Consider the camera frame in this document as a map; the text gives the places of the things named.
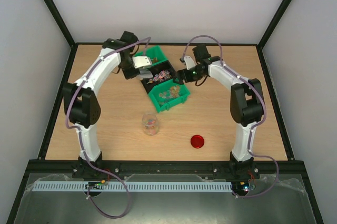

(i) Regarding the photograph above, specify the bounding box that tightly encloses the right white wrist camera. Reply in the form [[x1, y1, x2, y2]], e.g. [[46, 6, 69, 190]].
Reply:
[[180, 55, 196, 70]]

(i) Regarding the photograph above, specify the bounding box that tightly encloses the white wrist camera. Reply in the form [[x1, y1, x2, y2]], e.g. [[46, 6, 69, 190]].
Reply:
[[132, 56, 152, 69], [180, 55, 196, 70]]

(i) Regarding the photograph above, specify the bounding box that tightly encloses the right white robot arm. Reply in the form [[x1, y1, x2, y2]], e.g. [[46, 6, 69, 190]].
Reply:
[[174, 44, 266, 178]]

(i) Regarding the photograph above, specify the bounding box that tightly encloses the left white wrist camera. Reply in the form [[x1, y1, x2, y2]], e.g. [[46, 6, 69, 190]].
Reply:
[[132, 56, 152, 69]]

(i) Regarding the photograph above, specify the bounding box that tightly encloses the green bin with lollipops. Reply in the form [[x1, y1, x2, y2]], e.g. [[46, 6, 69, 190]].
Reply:
[[145, 46, 168, 66]]

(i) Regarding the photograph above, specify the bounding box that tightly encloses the clear glass jar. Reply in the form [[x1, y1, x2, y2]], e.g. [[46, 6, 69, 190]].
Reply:
[[142, 113, 159, 136]]

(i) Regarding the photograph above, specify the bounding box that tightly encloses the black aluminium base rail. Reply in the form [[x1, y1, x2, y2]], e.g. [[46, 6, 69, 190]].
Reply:
[[26, 159, 306, 180]]

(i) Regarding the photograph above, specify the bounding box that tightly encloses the red jar lid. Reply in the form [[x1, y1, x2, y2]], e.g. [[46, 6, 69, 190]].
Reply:
[[190, 135, 205, 149]]

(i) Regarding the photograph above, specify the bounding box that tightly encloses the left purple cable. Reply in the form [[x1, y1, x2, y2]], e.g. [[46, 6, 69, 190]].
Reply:
[[65, 36, 152, 219]]

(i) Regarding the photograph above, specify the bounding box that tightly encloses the black frame post right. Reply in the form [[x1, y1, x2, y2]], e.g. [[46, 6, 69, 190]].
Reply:
[[257, 0, 310, 48]]

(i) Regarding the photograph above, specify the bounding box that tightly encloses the silver metal scoop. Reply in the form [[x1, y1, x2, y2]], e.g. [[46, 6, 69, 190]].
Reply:
[[137, 68, 153, 80]]

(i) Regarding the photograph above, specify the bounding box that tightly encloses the black frame post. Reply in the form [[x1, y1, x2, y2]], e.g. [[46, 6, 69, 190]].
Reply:
[[27, 0, 76, 48], [257, 0, 310, 48]]

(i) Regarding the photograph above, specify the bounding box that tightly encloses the black frame post left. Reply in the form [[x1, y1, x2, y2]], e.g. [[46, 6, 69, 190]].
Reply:
[[27, 0, 76, 48]]

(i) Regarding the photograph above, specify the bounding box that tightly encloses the black bin with swirl lollipops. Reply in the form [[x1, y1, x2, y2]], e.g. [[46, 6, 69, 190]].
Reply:
[[141, 60, 176, 94]]

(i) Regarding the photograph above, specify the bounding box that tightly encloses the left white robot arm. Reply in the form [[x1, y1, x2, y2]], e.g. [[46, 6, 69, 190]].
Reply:
[[62, 31, 140, 162]]

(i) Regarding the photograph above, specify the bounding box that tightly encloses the light blue cable duct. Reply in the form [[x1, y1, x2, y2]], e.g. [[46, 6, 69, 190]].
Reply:
[[32, 181, 232, 192]]

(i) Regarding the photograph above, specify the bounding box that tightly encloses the green bin with gummy candies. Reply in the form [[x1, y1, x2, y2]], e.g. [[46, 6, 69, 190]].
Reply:
[[148, 79, 190, 113]]

